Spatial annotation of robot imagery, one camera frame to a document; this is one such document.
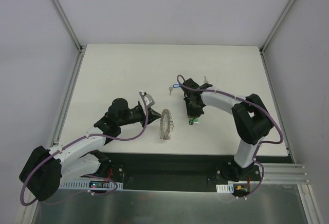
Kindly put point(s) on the white cable duct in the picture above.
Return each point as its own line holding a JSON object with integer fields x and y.
{"x": 225, "y": 188}
{"x": 85, "y": 184}

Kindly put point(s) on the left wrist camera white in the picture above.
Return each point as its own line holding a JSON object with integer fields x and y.
{"x": 146, "y": 100}

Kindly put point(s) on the left white cable duct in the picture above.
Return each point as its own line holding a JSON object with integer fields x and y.
{"x": 85, "y": 184}

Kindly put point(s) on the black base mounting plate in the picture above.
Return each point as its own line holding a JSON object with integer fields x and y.
{"x": 176, "y": 173}

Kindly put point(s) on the metal key ring disc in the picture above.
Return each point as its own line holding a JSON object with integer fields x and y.
{"x": 166, "y": 125}

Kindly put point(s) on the right white cable duct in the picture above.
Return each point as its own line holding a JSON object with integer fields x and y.
{"x": 225, "y": 188}

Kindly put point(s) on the key with green tag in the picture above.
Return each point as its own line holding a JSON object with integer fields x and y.
{"x": 194, "y": 121}

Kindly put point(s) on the aluminium frame post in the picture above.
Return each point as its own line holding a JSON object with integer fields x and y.
{"x": 277, "y": 25}
{"x": 67, "y": 25}

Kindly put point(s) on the right aluminium frame post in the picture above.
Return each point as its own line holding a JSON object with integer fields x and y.
{"x": 277, "y": 25}

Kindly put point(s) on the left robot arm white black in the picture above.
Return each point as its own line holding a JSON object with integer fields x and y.
{"x": 48, "y": 168}

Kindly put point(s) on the key with blue framed tag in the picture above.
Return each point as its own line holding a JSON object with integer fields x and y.
{"x": 172, "y": 87}

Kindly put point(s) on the left aluminium frame post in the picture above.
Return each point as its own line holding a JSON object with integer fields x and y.
{"x": 67, "y": 25}

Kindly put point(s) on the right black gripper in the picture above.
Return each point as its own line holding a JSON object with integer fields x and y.
{"x": 193, "y": 109}

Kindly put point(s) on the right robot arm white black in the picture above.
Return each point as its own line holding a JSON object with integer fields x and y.
{"x": 251, "y": 123}

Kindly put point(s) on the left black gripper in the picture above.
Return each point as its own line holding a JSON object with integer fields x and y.
{"x": 148, "y": 116}

